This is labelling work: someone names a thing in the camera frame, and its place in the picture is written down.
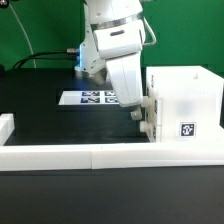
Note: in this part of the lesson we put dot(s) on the white drawer box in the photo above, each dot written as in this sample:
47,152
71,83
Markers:
152,131
152,105

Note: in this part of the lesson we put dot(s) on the white drawer cabinet frame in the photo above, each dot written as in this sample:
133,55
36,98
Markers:
191,102

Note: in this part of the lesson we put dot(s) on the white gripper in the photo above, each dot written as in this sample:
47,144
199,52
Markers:
120,47

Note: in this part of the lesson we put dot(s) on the white U-shaped boundary frame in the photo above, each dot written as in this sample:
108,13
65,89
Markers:
106,156

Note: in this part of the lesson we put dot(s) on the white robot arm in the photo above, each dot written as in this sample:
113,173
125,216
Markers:
103,14

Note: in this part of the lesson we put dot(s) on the white marker tag sheet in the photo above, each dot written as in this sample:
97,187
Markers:
103,97

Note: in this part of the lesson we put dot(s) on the white front drawer box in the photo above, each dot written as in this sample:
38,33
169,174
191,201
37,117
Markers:
152,131

